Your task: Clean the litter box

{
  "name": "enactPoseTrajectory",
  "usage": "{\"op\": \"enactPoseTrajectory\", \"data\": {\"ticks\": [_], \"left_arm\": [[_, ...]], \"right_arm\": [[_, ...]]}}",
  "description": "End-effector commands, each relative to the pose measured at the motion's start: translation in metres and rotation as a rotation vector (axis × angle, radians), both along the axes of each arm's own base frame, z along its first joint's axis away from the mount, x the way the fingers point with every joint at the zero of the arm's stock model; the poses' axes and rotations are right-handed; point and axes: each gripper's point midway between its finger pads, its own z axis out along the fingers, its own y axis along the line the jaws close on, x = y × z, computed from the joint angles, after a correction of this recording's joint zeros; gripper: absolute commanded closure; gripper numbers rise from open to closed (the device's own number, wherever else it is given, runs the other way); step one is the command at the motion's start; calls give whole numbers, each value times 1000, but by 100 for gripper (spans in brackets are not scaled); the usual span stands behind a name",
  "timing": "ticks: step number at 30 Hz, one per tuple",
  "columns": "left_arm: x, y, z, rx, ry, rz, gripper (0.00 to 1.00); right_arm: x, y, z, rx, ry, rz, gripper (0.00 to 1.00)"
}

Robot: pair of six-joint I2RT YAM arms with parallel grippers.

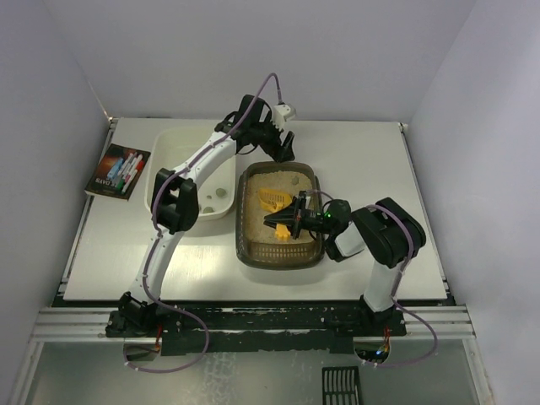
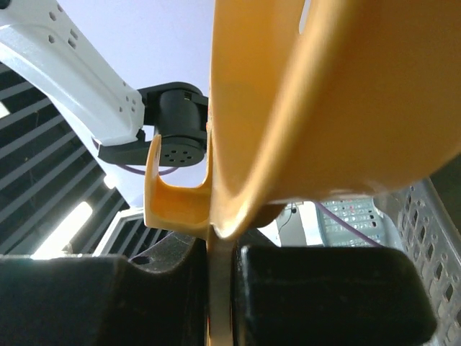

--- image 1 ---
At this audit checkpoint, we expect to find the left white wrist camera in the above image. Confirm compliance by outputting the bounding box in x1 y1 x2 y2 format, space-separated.
271 103 296 131

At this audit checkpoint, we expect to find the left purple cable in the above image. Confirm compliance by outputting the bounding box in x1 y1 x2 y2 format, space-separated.
124 73 284 373

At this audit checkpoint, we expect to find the white plastic bin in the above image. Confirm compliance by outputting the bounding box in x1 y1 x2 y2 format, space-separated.
145 124 235 221

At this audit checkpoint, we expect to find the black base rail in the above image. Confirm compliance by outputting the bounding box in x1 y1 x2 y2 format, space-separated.
105 300 406 356

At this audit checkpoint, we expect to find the dark brown litter box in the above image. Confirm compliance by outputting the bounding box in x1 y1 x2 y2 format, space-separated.
235 161 324 270

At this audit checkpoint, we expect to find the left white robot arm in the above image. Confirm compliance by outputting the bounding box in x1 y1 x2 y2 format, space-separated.
118 94 296 330

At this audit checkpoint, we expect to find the black vent grille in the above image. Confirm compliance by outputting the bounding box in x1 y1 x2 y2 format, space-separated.
321 366 363 405

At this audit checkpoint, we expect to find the dark book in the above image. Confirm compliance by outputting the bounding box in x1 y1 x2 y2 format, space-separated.
84 143 151 201

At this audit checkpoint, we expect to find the yellow litter scoop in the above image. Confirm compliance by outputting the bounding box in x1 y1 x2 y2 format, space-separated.
257 187 292 241

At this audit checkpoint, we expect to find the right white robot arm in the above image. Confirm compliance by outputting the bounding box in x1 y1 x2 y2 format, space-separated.
263 192 427 314

